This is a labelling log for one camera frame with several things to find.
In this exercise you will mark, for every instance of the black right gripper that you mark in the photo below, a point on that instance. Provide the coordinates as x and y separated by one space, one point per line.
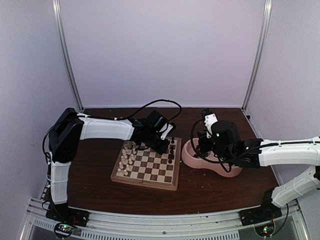
204 148

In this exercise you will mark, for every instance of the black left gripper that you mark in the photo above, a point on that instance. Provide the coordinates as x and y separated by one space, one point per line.
162 148

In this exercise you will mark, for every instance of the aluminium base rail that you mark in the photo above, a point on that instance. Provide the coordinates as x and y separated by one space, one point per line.
221 225

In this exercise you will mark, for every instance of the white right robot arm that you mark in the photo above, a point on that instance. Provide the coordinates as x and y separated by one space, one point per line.
304 154

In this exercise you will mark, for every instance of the aluminium frame post right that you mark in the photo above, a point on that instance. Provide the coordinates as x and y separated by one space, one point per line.
263 34

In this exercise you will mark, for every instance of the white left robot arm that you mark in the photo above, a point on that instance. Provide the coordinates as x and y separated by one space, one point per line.
72 127

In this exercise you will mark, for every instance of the white chess pieces row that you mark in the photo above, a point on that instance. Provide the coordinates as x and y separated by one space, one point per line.
126 165

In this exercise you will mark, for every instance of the aluminium frame post left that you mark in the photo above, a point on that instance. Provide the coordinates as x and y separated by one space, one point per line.
65 54

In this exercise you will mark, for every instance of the aluminium frame post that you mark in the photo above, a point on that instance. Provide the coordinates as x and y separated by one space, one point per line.
65 54
263 34

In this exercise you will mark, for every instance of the wooden chess board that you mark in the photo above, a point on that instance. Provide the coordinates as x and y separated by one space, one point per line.
154 170

